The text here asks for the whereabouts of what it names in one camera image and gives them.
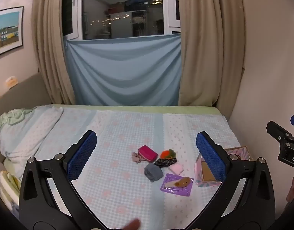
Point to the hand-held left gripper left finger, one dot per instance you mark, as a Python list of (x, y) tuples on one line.
[(82, 158)]

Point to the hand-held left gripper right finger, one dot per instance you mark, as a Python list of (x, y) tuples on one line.
[(211, 158)]

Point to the pink patterned cardboard box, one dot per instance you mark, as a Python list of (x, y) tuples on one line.
[(204, 172)]

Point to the brown plush toy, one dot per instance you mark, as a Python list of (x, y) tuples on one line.
[(183, 182)]

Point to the black patterned scrunchie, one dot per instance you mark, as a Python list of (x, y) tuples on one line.
[(165, 162)]

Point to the purple packet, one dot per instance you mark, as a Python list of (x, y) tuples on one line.
[(171, 189)]

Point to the beige scrunchie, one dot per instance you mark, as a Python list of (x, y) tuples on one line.
[(136, 157)]

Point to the grey sock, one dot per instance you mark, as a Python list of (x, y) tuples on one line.
[(153, 171)]

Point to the magenta zip pouch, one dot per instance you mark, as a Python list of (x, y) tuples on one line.
[(147, 153)]

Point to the person's left hand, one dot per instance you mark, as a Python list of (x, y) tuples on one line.
[(132, 224)]

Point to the orange pompom plush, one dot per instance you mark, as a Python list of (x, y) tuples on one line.
[(166, 153)]

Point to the pale blue pillow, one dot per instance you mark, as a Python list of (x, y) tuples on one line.
[(24, 129)]

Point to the green bed sheet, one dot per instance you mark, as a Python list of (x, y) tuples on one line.
[(137, 107)]

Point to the beige headboard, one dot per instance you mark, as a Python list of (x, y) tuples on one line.
[(17, 95)]

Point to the light blue hanging cloth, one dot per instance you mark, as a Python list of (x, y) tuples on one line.
[(123, 71)]

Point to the beige curtain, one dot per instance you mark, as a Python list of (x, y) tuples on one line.
[(51, 40), (209, 40)]

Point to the white framed window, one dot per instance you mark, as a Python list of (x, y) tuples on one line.
[(123, 9)]

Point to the yellow wall sticker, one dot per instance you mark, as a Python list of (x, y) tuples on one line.
[(11, 81)]

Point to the framed wall poster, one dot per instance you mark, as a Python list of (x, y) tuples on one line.
[(6, 31)]

